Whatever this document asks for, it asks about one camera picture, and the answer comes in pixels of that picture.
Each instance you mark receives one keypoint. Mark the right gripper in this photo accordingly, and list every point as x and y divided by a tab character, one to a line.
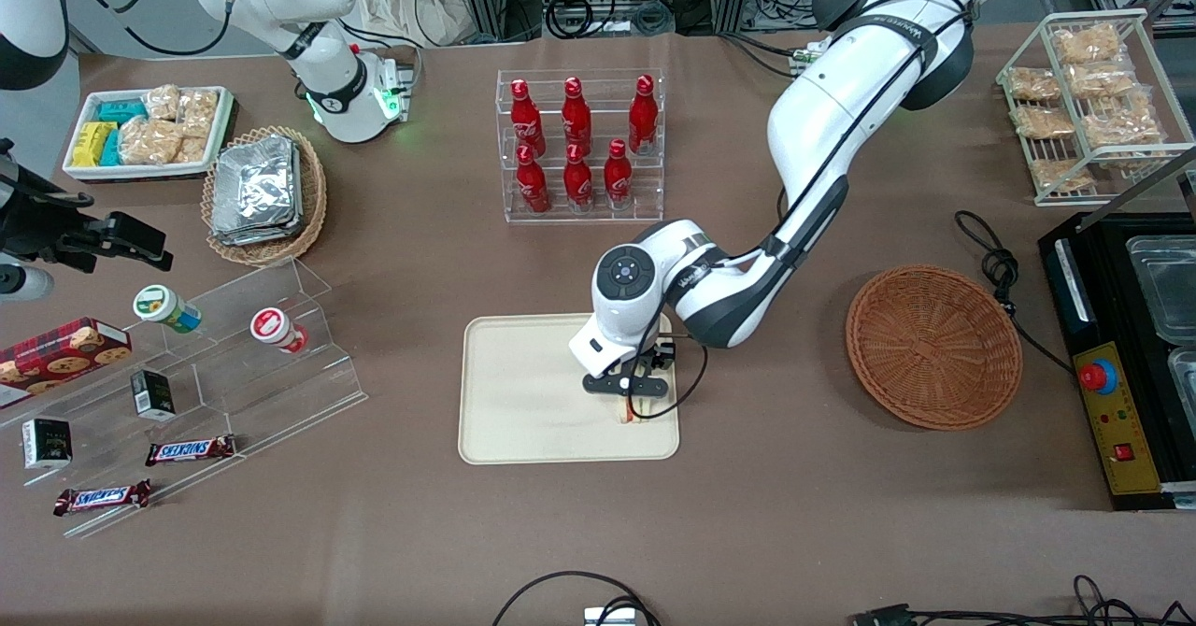
45	226

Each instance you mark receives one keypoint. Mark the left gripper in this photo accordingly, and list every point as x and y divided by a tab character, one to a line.
661	356

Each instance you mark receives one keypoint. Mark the triangular sandwich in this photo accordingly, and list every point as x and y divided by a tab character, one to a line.
626	409

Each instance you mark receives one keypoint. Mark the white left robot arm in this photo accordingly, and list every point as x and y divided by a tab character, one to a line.
841	93

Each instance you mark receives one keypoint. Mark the white rectangular snack tray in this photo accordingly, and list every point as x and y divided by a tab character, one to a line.
79	171

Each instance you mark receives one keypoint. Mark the cream plastic tray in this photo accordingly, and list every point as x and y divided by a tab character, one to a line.
523	392

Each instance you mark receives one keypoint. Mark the oval light wicker basket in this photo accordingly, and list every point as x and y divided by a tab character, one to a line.
313	196

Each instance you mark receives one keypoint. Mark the round brown wicker basket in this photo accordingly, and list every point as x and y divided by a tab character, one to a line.
934	346

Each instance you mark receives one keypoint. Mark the teal snack pack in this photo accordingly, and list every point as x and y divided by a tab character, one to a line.
111	149
121	111

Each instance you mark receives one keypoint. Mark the green lid cup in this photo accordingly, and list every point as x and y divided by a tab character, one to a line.
159	305

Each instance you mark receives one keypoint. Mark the yellow snack pack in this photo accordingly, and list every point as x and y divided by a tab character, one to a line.
92	143

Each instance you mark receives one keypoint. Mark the clear rice cracker bag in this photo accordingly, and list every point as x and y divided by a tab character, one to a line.
193	148
163	103
149	142
198	112

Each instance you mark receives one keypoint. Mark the red cookie box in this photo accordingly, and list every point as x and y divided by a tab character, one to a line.
56	357

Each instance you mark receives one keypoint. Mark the clear acrylic bottle rack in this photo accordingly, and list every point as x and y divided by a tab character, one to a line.
654	206

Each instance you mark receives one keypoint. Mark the silver foil pouch stack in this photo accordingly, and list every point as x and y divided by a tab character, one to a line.
257	187

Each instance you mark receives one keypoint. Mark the small black box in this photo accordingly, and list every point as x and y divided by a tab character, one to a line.
47	443
152	395

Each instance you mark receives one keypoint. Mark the red cola bottle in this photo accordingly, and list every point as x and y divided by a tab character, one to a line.
526	121
643	121
533	187
576	117
618	182
578	185

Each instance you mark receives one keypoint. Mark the red lid cup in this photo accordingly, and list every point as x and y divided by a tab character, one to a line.
271	326

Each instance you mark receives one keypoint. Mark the Snickers chocolate bar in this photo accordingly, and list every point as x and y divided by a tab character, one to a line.
190	450
101	498

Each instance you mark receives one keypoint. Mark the clear acrylic stepped shelf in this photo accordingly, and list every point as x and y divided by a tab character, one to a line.
280	392

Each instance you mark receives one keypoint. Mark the small silver device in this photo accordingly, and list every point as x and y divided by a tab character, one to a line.
609	618

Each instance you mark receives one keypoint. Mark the beige cloth bag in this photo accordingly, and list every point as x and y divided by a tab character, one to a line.
411	5

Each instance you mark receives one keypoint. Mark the red emergency stop button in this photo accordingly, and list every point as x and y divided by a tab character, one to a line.
1099	377

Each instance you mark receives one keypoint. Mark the clear fried snack bag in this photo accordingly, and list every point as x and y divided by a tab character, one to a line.
1121	126
1033	84
1060	175
1043	122
1087	44
1101	79

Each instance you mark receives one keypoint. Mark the black appliance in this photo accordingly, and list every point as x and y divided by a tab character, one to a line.
1117	308

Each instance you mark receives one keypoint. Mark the yellow control panel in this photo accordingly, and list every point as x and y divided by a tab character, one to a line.
1126	420

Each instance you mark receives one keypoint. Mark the clear plastic container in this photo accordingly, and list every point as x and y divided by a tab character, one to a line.
1168	290
1185	378

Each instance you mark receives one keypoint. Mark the grey metal bar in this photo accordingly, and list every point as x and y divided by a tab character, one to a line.
1154	173

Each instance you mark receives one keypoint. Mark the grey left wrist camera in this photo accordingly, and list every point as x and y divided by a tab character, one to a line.
626	386

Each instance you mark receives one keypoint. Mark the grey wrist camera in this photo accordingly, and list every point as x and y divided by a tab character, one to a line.
23	283
626	386

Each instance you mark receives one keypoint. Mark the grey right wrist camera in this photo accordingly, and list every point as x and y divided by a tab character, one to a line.
23	283

